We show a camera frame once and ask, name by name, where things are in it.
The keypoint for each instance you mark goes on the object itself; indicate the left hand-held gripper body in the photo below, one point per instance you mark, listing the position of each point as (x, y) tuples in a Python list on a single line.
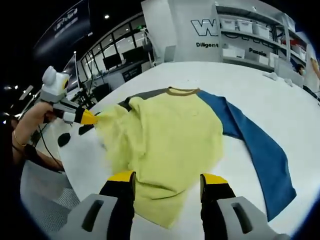
[(53, 82)]

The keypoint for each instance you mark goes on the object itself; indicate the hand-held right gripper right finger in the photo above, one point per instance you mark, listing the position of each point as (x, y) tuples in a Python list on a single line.
[(225, 220)]

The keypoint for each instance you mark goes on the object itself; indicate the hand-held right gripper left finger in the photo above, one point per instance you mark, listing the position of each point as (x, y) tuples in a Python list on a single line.
[(87, 220)]

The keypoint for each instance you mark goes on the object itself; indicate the yellow black blue garment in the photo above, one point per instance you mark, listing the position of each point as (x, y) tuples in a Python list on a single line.
[(175, 140)]

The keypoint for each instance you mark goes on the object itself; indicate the person's left hand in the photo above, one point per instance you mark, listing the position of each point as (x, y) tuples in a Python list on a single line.
[(33, 117)]

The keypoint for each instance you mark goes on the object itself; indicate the large curved display screen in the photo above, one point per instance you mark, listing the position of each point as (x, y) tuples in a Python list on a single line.
[(72, 72)]

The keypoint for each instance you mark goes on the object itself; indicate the person's grey clothing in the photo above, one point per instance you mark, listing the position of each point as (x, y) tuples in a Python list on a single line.
[(47, 197)]

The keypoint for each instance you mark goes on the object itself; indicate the black computer monitor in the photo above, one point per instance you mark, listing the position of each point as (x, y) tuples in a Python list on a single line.
[(110, 63), (133, 54)]

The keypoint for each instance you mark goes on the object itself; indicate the dark hanging banner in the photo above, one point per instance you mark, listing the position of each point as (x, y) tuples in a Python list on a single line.
[(65, 25)]

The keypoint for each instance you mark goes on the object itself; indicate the grey chair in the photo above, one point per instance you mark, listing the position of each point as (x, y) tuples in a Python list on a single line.
[(170, 53)]

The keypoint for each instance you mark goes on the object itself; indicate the crumpled white cloth pieces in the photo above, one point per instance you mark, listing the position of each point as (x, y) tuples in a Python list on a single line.
[(277, 78)]

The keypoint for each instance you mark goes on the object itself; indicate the grey box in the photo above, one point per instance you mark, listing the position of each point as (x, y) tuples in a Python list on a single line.
[(287, 71)]

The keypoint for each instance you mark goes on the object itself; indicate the grey metal shelf rack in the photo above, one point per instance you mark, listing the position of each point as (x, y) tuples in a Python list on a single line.
[(275, 42)]

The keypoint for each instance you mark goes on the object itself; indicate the group of white storage bins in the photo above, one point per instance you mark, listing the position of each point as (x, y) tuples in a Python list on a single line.
[(243, 27)]

